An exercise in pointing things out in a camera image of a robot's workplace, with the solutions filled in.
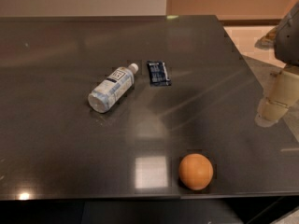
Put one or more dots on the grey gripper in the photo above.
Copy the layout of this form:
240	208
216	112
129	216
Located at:
288	44

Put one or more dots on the orange fruit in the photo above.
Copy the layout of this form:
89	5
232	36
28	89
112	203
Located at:
195	171

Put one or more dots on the blue labelled plastic bottle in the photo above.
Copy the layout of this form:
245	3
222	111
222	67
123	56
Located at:
109	91

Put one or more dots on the dark blue snack packet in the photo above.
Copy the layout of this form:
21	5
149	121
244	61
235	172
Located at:
158	75

